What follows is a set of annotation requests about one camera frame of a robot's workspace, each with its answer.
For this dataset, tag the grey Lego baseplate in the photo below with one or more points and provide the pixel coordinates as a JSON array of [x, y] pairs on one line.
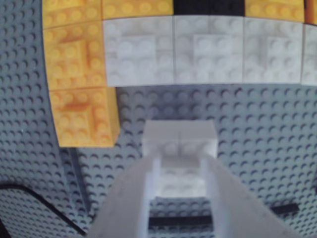
[[247, 119]]

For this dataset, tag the black Lego cube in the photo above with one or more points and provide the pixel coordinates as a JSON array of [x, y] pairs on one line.
[[208, 7]]

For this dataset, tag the dark grey Lego strip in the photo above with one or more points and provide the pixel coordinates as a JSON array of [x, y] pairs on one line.
[[178, 221], [75, 178]]

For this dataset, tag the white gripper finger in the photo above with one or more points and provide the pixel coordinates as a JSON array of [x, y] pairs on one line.
[[123, 210], [235, 218]]

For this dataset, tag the white Lego cube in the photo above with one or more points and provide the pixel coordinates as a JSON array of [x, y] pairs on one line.
[[272, 52], [180, 138], [208, 52], [310, 54], [138, 52]]

